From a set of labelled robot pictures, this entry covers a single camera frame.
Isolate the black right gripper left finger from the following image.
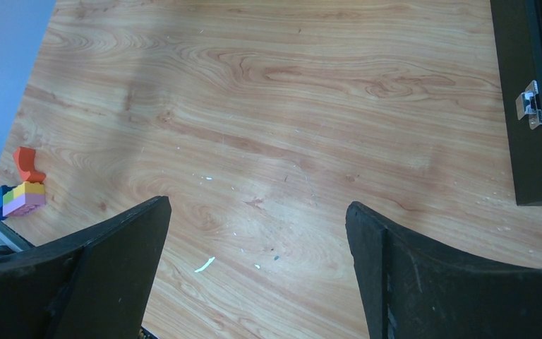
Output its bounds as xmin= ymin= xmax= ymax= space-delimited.
xmin=0 ymin=196 xmax=171 ymax=338

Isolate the black gift box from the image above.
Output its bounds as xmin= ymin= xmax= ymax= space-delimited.
xmin=490 ymin=0 xmax=542 ymax=206

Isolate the orange toy piece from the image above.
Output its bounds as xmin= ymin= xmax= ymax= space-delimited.
xmin=13 ymin=146 xmax=46 ymax=184

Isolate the colourful toy brick block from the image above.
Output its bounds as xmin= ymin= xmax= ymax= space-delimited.
xmin=0 ymin=182 xmax=46 ymax=221

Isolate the white debris scrap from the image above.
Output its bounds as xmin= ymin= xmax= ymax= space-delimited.
xmin=194 ymin=256 xmax=216 ymax=273

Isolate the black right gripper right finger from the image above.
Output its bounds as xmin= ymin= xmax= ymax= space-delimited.
xmin=345 ymin=202 xmax=542 ymax=338

